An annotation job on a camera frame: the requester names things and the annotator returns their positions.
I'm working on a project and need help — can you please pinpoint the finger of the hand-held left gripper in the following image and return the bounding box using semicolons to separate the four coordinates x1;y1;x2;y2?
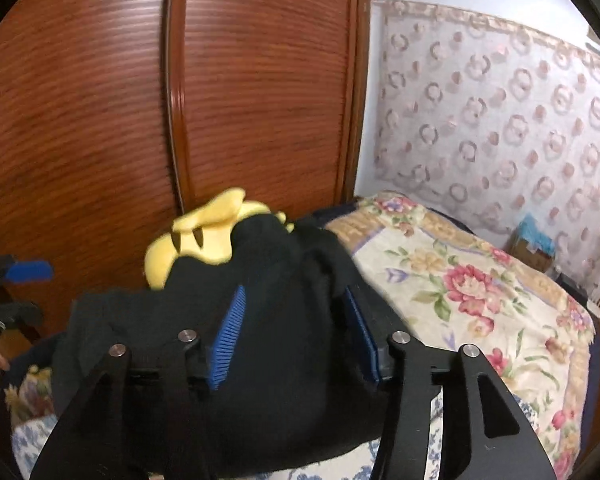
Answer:
0;301;43;333
0;255;55;291

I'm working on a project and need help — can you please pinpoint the sheer circle-patterned curtain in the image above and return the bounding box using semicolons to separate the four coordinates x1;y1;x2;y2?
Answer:
372;0;600;301

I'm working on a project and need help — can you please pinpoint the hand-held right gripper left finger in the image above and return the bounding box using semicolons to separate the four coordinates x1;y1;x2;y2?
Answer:
30;284;247;480

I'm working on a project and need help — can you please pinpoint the wooden louvered wardrobe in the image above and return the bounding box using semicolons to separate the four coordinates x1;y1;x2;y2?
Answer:
0;0;373;346

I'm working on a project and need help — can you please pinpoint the navy folded cloth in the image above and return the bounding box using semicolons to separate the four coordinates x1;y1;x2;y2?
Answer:
297;207;351;233

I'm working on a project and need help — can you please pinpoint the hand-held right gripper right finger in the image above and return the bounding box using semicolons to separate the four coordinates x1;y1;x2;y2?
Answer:
341;287;556;480

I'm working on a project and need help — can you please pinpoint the black printed T-shirt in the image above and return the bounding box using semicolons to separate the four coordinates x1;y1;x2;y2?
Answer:
50;215;406;476

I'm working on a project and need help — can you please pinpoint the yellow plush toy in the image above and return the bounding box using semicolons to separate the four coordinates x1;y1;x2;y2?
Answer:
144;187;293;291

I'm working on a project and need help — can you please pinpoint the teal item on box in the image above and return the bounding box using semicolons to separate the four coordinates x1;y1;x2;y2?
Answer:
507;212;558;273

